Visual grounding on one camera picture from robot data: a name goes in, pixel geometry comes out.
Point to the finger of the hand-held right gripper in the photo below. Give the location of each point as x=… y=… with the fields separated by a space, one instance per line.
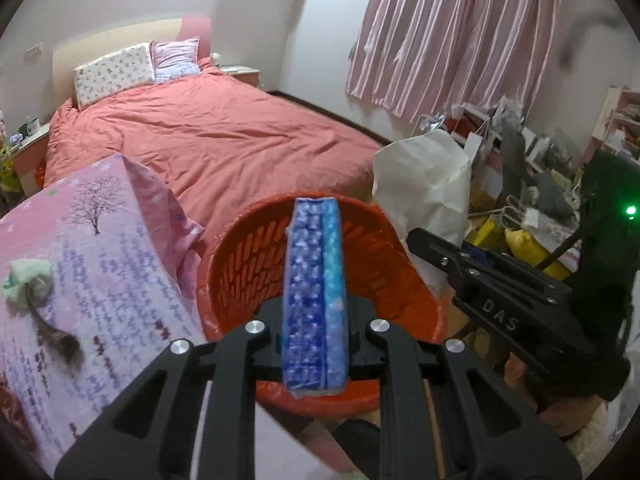
x=430 y=247
x=477 y=255

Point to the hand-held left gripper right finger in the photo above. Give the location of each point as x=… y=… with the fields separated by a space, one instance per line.
x=360 y=340

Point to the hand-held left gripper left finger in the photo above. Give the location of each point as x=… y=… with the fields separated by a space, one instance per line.
x=267 y=330

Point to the blue tissue packet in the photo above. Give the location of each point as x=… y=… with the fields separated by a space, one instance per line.
x=310 y=285

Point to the white plastic bag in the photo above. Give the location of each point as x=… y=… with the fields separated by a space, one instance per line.
x=425 y=185

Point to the orange plastic laundry basket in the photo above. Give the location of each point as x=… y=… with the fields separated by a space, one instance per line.
x=240 y=270

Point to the pale green paper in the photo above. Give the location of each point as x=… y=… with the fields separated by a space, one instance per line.
x=30 y=280

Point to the person's right forearm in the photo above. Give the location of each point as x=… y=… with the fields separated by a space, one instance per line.
x=595 y=445

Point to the person's right hand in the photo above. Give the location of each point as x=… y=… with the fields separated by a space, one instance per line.
x=560 y=410

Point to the yellow bag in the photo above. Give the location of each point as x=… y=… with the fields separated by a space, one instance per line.
x=525 y=247

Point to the dark wooden chair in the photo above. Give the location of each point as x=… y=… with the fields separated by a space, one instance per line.
x=562 y=249

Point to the grey cloth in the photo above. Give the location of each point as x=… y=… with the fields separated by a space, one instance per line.
x=555 y=192

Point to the grey chair back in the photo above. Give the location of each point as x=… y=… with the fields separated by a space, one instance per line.
x=514 y=155

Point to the white paper bag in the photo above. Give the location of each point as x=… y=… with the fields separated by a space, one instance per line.
x=477 y=145

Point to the pink floral tablecloth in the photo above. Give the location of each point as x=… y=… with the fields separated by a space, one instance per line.
x=125 y=285

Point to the pink white shelf unit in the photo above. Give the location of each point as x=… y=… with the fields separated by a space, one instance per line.
x=607 y=120

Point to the red duvet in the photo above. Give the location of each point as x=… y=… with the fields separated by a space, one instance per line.
x=225 y=130

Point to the pink curtain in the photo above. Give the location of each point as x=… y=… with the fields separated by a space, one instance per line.
x=450 y=35

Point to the pink white nightstand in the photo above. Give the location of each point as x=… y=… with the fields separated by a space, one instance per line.
x=27 y=160
x=245 y=76

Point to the pink striped pillow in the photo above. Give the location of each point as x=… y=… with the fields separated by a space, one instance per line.
x=175 y=57

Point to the white floral pillow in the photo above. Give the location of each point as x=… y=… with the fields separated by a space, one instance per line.
x=112 y=72

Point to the yellow green plush toy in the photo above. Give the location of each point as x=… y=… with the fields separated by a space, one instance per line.
x=6 y=170

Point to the beige pink bed headboard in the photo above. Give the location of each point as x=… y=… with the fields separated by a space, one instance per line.
x=125 y=35

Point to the wall socket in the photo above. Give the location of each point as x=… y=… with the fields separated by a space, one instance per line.
x=33 y=51

